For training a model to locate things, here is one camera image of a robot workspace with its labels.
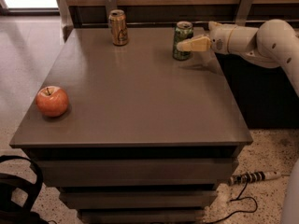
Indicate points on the green soda can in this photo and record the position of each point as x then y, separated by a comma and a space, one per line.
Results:
183, 30

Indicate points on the red apple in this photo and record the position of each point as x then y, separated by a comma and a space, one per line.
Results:
52, 101

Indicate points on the white power strip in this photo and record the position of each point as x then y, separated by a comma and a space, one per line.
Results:
253, 177

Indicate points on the grey drawer cabinet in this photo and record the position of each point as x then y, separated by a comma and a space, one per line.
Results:
145, 138

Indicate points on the gold soda can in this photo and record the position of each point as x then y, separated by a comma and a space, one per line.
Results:
118, 26

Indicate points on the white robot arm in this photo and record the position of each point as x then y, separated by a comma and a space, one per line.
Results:
274, 44

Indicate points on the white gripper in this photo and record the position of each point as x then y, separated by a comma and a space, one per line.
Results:
220, 38

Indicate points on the right metal wall bracket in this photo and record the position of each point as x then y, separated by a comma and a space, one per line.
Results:
242, 13

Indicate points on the metal wall bracket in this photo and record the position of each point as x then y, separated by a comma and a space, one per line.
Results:
242, 13
110, 5

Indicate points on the left metal wall bracket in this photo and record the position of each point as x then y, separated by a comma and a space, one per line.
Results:
110, 5

